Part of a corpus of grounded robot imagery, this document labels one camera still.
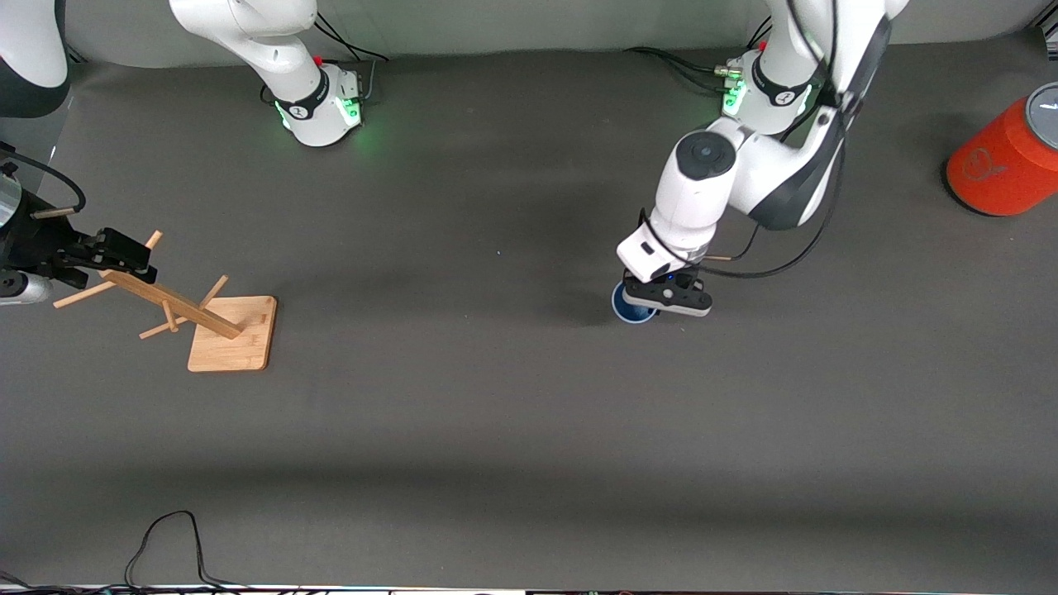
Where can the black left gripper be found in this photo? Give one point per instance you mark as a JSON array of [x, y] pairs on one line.
[[683, 280]]

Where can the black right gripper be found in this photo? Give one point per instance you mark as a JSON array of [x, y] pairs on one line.
[[37, 240]]

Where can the light blue plastic cup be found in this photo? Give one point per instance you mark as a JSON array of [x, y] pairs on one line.
[[632, 312]]

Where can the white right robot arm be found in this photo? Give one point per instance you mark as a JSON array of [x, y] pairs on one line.
[[281, 41]]

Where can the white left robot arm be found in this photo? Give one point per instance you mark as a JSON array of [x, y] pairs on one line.
[[711, 190]]

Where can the wooden cup rack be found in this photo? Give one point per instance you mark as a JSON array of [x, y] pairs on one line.
[[231, 335]]

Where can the orange cylindrical can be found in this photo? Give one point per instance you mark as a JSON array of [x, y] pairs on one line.
[[1000, 165]]

